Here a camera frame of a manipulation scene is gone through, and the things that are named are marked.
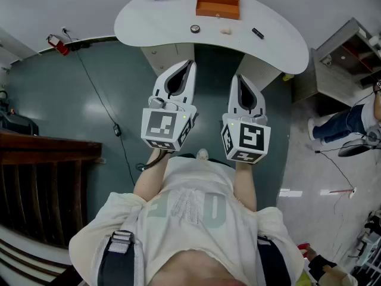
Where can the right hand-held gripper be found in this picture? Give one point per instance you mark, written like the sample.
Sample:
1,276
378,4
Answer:
250,139

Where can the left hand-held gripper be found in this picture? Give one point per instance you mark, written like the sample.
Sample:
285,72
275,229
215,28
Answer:
157,124

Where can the small black bar object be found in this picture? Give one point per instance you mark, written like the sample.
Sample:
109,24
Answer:
257,33

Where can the small cream object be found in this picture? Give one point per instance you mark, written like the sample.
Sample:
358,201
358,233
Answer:
225,31

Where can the orange box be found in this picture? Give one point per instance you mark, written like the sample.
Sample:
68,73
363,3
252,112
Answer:
217,1

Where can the person's right forearm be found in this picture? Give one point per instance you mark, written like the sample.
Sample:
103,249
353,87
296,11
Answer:
245,186

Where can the person's left forearm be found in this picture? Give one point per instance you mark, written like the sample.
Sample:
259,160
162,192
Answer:
149,180

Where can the white round table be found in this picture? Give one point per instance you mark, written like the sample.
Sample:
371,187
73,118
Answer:
154,22

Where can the white desk drawer cabinet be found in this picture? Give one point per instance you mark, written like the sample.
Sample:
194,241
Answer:
259,73

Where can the small yellow object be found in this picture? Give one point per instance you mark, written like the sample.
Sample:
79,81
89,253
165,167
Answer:
287,77

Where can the person's white shoe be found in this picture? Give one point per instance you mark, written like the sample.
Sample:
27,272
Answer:
202,154

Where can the black power adapter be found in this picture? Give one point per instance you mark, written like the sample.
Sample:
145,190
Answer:
117,130

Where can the grey shelf cabinet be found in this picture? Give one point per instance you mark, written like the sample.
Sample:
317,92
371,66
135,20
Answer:
330,76

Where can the red fire extinguisher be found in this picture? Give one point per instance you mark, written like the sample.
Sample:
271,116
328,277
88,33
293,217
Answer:
59,46

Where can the person's white t-shirt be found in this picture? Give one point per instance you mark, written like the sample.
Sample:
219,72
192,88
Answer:
190,225

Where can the white power strip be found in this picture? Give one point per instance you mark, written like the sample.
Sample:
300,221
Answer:
352,192

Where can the dark wooden furniture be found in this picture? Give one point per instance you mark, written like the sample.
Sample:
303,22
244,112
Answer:
44,174

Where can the black case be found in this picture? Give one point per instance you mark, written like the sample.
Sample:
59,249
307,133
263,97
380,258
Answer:
18,124

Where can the person's chin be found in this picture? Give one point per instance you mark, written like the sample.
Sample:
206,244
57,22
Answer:
199,270

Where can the white equipment rack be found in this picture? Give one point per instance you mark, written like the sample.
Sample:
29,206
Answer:
367,249

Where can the white black-striped platform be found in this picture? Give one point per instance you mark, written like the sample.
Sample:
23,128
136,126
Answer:
23,255

